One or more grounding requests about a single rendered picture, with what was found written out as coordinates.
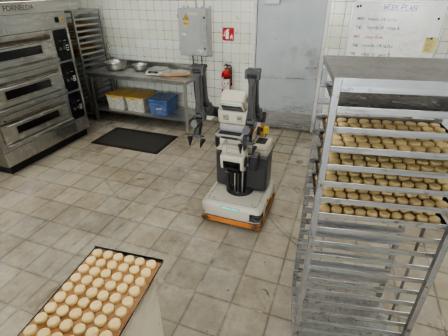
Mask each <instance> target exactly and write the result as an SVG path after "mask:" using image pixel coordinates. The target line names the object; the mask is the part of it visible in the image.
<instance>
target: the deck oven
mask: <svg viewBox="0 0 448 336"><path fill-rule="evenodd" d="M73 9H78V6H77V0H0V171H2V172H5V173H10V174H14V173H16V172H18V171H20V170H22V169H24V168H26V167H27V166H29V165H31V164H33V163H34V162H36V161H38V160H40V159H42V158H44V157H46V156H48V155H50V154H52V153H53V152H55V151H57V150H59V149H60V148H62V147H64V146H66V145H68V144H70V143H72V142H74V141H76V140H77V139H79V138H81V137H83V136H85V135H86V134H87V128H88V127H89V121H88V117H87V112H86V108H85V102H84V98H83V92H82V89H81V84H80V81H79V76H78V72H77V66H76V63H75V58H74V54H73V48H72V44H71V39H70V35H69V30H68V27H67V22H66V18H65V12H64V11H66V10H73Z"/></svg>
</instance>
